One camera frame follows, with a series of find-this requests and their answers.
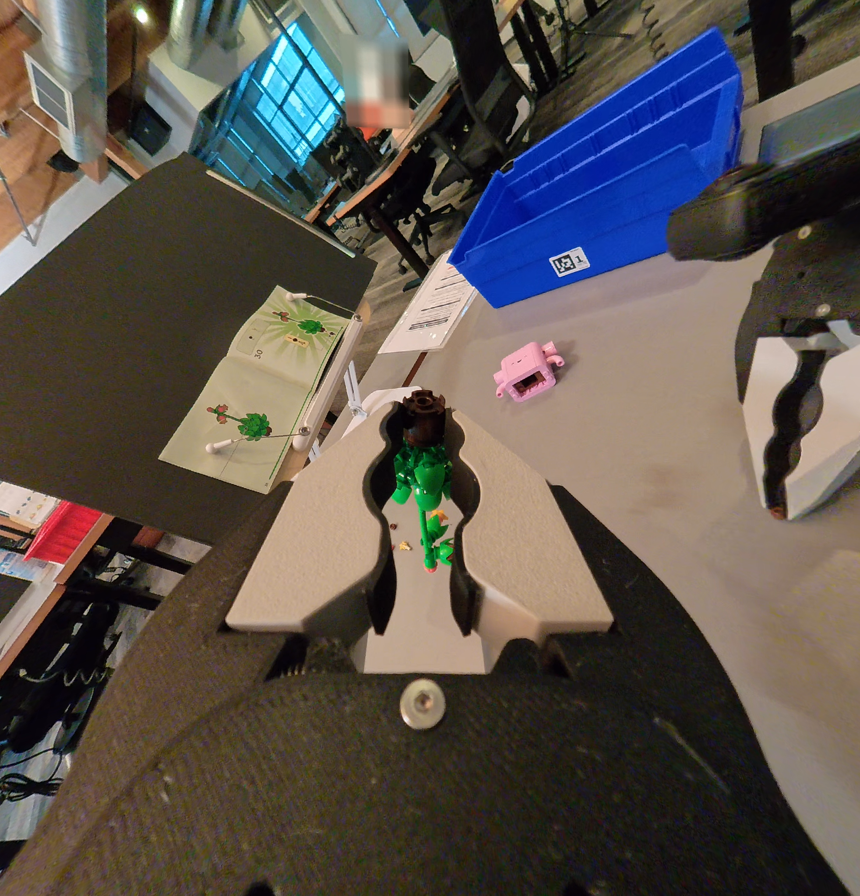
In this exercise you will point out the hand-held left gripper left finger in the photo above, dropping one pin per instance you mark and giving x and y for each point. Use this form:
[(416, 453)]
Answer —
[(311, 560)]

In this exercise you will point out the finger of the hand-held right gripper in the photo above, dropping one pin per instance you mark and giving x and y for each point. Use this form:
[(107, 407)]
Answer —
[(763, 392), (829, 476)]

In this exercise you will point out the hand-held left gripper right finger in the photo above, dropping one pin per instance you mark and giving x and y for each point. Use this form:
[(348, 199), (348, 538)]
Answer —
[(535, 560)]

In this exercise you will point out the green leafy plant piece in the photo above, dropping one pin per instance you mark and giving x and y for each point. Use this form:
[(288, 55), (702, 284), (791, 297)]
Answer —
[(423, 420)]

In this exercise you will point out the pink brick figure pot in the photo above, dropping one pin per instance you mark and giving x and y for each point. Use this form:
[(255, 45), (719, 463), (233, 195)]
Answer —
[(528, 371)]

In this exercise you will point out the grey framed desk panel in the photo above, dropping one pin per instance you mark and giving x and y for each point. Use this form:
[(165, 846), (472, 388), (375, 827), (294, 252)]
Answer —
[(815, 133)]

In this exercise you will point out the white book stand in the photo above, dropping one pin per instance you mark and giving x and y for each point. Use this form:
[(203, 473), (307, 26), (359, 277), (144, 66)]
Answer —
[(339, 413)]

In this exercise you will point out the open instruction booklet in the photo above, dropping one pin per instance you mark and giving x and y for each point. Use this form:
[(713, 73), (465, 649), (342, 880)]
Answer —
[(262, 392)]

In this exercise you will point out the blue storage bin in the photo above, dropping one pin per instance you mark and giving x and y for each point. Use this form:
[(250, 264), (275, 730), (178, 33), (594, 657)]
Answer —
[(598, 189)]

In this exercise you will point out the red ribbed panel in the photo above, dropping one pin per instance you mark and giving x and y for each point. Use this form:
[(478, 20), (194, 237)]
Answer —
[(59, 530)]

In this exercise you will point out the laminated instruction sheet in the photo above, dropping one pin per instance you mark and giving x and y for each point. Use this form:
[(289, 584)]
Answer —
[(430, 304)]

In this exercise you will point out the black office chair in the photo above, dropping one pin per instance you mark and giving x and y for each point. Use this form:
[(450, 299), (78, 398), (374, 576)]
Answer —
[(486, 91)]

